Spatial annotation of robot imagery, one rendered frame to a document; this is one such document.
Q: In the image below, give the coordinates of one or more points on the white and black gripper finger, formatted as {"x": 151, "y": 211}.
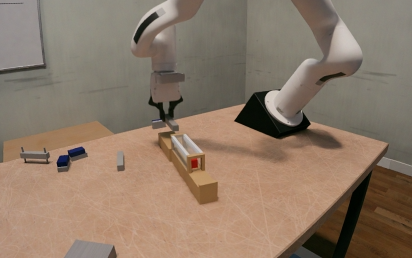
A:
{"x": 159, "y": 107}
{"x": 172, "y": 106}

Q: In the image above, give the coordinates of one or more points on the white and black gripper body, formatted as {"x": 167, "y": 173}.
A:
{"x": 165, "y": 92}

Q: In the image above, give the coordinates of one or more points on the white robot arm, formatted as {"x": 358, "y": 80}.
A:
{"x": 155, "y": 38}

